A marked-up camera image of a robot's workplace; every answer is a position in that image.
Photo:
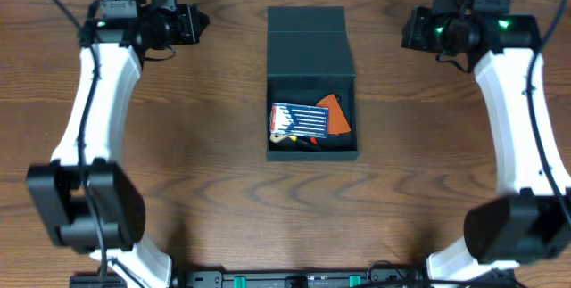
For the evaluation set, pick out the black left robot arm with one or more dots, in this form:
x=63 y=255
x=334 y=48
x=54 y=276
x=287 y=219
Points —
x=82 y=195

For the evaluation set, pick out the black yellow screwdriver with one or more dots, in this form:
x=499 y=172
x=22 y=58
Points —
x=306 y=144

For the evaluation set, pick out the dark green box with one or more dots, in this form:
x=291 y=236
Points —
x=308 y=59

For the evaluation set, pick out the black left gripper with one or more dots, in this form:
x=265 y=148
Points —
x=190 y=23

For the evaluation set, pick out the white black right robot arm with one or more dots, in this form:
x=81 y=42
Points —
x=529 y=220

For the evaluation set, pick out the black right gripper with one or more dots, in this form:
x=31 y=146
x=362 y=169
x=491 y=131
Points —
x=414 y=31

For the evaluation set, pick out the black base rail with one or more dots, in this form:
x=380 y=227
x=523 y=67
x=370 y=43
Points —
x=385 y=276

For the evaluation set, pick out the orange scraper wooden handle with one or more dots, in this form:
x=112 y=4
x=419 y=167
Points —
x=338 y=123

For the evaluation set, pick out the blue precision screwdriver set case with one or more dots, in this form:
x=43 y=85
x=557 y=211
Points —
x=298 y=120

